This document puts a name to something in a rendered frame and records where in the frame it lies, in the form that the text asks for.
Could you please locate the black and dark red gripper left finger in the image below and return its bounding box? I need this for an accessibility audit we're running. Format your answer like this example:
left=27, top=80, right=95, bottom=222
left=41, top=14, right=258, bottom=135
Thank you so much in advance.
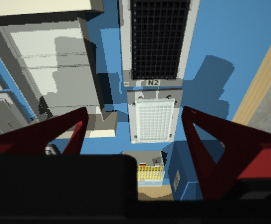
left=0, top=107, right=89, bottom=154

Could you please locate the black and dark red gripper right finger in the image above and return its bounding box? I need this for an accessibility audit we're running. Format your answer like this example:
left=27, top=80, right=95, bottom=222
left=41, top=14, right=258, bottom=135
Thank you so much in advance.
left=181, top=106, right=271, bottom=200

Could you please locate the black multi-well plate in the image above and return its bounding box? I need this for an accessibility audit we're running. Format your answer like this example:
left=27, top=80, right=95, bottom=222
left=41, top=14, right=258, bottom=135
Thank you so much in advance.
left=131, top=0, right=190, bottom=80

